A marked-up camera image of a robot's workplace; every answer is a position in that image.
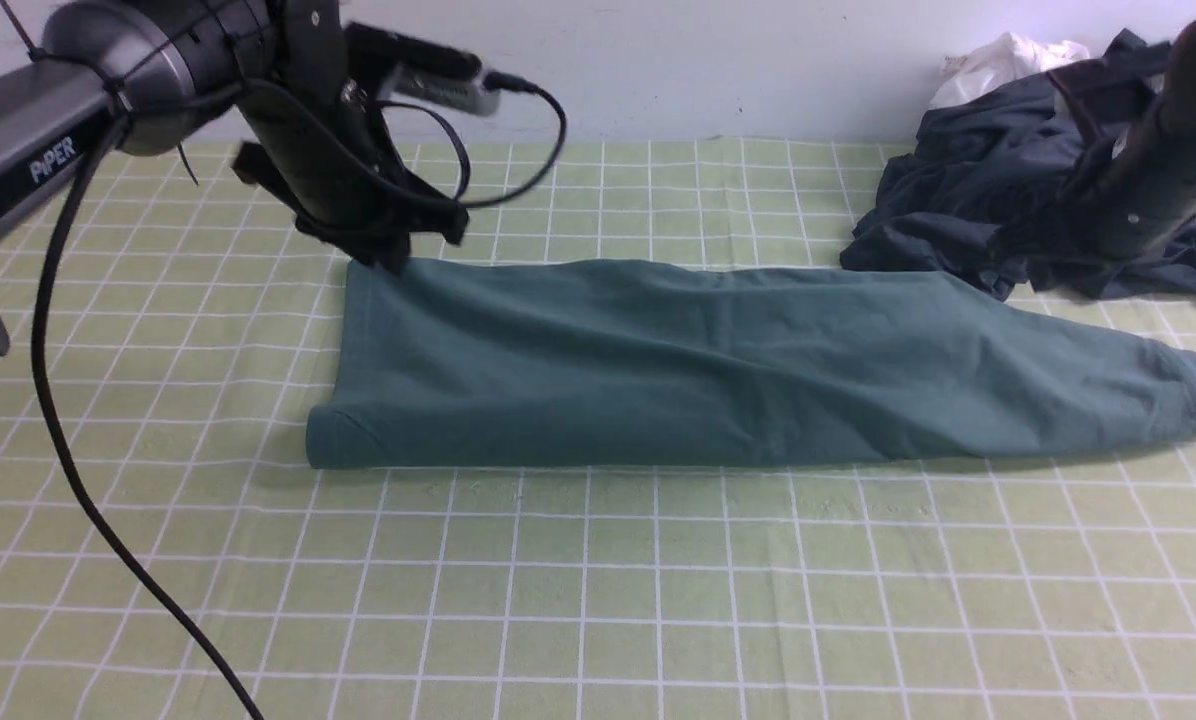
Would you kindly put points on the green long-sleeve top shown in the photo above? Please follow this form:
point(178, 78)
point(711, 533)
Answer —
point(630, 363)

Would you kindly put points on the dark navy garment pile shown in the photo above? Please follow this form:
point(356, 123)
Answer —
point(988, 162)

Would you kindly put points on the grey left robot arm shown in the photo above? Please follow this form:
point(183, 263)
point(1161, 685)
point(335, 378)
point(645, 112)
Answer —
point(142, 76)

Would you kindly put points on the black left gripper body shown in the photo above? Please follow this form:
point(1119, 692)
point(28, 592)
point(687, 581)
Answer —
point(324, 150)

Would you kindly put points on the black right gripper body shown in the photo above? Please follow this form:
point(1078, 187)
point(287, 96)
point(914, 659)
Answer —
point(1125, 204)

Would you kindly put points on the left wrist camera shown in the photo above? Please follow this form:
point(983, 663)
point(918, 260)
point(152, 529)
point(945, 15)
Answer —
point(385, 63)

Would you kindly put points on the white cloth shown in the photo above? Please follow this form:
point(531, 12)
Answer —
point(1008, 57)

